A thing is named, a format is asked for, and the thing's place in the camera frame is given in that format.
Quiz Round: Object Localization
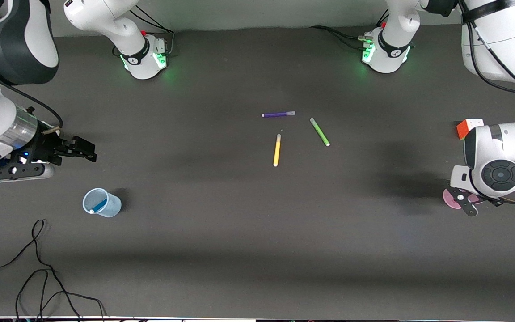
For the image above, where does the black right base cable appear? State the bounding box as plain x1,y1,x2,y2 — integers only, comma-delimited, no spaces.
114,5,175,58

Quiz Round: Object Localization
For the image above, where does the blue plastic cup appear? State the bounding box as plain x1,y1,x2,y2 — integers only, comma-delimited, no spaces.
82,188,122,218

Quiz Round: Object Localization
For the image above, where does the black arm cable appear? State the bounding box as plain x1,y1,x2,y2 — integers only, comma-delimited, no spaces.
0,67,64,135
459,0,515,207

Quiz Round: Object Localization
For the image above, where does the green marker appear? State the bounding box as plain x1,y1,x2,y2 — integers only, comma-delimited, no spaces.
309,117,330,147

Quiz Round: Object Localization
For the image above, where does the black base cable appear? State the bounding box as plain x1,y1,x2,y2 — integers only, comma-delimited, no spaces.
309,25,371,51
114,5,175,58

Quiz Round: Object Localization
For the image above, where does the pink plastic cup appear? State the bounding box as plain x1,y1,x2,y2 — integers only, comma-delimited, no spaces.
443,188,484,210

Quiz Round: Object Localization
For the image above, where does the black left base cable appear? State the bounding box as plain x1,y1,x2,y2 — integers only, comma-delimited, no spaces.
309,25,371,51

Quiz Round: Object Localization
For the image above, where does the thin black loose cable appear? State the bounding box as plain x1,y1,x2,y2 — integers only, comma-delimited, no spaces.
15,268,106,322
0,219,81,322

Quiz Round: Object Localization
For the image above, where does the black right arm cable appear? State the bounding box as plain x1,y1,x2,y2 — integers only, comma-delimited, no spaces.
0,67,64,135

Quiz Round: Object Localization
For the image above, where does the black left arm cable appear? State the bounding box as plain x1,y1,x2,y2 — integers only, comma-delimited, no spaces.
459,0,515,207

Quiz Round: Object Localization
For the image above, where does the rubik's cube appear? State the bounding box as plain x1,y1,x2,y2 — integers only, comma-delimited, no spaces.
456,119,485,140

